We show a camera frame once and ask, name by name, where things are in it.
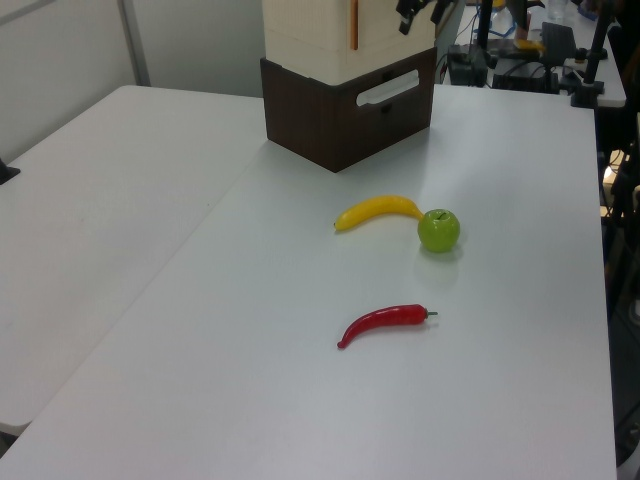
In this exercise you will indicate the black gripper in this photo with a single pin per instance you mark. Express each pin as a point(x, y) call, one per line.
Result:
point(412, 5)

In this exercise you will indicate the cream cabinet door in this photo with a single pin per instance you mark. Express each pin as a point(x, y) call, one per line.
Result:
point(382, 35)

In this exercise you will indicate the cream plastic cabinet body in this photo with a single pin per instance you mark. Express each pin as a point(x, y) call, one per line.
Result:
point(305, 40)

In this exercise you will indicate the thin black tripod pole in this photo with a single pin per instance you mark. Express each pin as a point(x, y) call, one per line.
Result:
point(484, 25)

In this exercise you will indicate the black electronics box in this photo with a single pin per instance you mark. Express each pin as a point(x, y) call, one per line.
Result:
point(466, 65)

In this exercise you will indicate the small yellow object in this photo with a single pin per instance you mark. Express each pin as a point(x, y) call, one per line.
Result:
point(530, 45)

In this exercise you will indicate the flat black device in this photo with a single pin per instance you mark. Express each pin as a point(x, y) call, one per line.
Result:
point(525, 77)

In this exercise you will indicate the black flat panel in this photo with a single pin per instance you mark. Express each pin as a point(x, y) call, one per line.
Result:
point(557, 42)

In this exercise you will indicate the dark brown drawer box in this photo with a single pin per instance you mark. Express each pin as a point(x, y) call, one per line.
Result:
point(300, 120)

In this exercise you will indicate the black pole with clamp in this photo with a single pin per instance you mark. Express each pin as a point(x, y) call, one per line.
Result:
point(595, 55)

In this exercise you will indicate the yellow toy banana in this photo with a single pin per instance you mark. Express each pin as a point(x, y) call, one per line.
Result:
point(372, 207)

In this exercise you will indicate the green toy apple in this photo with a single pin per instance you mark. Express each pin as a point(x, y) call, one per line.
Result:
point(438, 232)

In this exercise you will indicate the red toy chili pepper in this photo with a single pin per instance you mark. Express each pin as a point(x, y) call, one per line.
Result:
point(380, 320)

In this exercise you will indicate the black camera mount foot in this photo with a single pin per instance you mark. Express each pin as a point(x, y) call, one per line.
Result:
point(7, 172)

